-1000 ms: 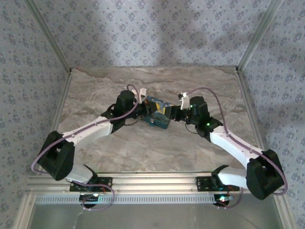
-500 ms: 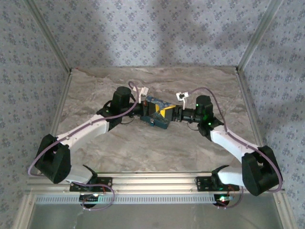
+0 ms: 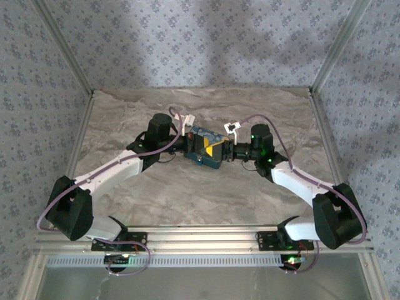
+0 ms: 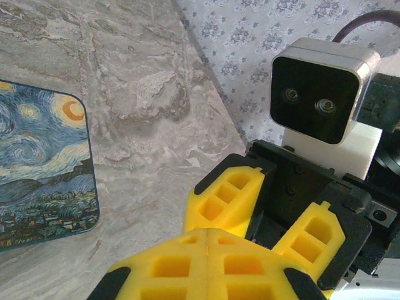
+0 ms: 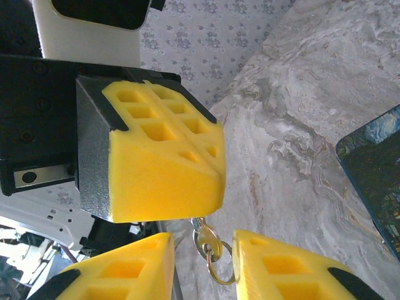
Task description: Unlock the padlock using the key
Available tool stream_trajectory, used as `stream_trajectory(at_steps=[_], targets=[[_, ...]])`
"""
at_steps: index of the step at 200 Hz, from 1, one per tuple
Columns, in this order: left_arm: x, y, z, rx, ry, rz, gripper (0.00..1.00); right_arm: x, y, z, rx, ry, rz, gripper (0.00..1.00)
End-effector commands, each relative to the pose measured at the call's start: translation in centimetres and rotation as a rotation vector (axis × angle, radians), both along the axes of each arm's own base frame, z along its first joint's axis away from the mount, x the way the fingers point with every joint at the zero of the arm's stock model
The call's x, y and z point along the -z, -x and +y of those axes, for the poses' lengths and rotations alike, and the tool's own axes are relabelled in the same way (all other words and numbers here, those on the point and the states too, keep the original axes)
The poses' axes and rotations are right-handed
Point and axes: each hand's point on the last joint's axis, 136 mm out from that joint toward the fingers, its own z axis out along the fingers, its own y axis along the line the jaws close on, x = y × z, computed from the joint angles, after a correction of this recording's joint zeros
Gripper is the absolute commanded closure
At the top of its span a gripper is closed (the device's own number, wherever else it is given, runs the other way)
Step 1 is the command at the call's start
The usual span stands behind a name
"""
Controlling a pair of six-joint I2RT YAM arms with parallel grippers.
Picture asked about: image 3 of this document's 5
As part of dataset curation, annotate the starry night print box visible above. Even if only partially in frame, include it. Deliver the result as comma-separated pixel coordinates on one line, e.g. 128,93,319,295
183,124,231,171

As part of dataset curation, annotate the right controller board green light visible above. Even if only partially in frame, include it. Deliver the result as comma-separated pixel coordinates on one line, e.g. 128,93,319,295
280,254,306,271

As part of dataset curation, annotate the controller board green light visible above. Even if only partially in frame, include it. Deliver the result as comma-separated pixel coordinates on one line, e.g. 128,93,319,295
104,253,133,271
280,254,306,271

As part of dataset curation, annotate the left controller board green light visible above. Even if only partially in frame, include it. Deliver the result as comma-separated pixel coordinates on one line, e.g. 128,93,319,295
104,253,133,271

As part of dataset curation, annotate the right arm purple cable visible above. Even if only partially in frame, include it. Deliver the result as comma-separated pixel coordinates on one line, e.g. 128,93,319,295
239,114,368,244

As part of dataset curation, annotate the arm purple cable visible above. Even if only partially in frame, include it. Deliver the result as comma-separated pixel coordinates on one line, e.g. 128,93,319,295
36,107,183,234
239,114,368,244

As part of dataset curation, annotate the aluminium table side rail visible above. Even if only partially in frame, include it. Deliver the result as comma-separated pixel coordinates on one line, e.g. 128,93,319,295
64,92,96,181
308,89,346,188

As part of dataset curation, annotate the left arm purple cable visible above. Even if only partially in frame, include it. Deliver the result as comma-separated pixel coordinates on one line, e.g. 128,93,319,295
36,107,183,234

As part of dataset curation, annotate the aluminium mounting rail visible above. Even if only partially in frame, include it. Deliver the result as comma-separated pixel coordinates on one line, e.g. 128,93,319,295
32,224,374,254

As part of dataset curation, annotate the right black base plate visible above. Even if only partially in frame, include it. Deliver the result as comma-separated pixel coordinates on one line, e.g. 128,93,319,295
256,231,314,252

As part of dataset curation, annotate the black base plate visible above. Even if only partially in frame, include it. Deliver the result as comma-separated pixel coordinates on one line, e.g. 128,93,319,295
91,231,149,252
256,231,314,252

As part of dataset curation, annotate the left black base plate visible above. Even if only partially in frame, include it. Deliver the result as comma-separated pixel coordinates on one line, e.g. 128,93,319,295
91,231,149,252

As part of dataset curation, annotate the slotted grey cable duct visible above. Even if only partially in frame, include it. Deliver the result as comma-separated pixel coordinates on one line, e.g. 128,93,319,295
46,254,290,269

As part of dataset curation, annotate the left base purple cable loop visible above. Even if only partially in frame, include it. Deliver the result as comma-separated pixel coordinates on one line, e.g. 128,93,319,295
93,239,151,276

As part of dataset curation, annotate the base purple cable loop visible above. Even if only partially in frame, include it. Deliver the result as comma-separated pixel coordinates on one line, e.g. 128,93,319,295
284,240,320,274
93,239,151,276

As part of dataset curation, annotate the aluminium corner post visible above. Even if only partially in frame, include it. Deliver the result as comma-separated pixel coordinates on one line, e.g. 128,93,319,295
311,0,373,94
31,0,96,96

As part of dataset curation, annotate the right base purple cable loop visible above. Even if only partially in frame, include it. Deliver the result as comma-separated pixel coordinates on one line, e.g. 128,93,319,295
284,240,320,274

